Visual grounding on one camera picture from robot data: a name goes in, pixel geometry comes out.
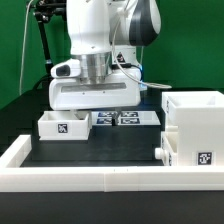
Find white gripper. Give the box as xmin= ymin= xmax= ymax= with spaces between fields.
xmin=49 ymin=59 xmax=140 ymax=126

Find white hanging cable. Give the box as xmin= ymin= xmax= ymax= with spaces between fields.
xmin=18 ymin=0 xmax=36 ymax=96

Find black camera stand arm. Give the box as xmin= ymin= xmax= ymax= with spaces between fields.
xmin=34 ymin=0 xmax=66 ymax=72

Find white drawer cabinet box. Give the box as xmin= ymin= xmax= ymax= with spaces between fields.
xmin=161 ymin=91 xmax=224 ymax=166

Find black cables at base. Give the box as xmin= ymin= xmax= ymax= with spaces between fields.
xmin=111 ymin=61 xmax=141 ymax=71

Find white marker tag plate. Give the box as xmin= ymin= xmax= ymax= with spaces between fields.
xmin=92 ymin=111 xmax=160 ymax=126

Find white front drawer tray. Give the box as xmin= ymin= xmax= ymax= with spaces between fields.
xmin=155 ymin=132 xmax=177 ymax=166

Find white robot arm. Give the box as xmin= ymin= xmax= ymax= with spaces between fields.
xmin=49 ymin=0 xmax=161 ymax=111

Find white drawer tray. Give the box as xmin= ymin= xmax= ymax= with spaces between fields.
xmin=38 ymin=111 xmax=92 ymax=140
xmin=155 ymin=132 xmax=177 ymax=166

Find white U-shaped border frame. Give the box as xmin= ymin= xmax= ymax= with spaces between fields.
xmin=0 ymin=135 xmax=224 ymax=192

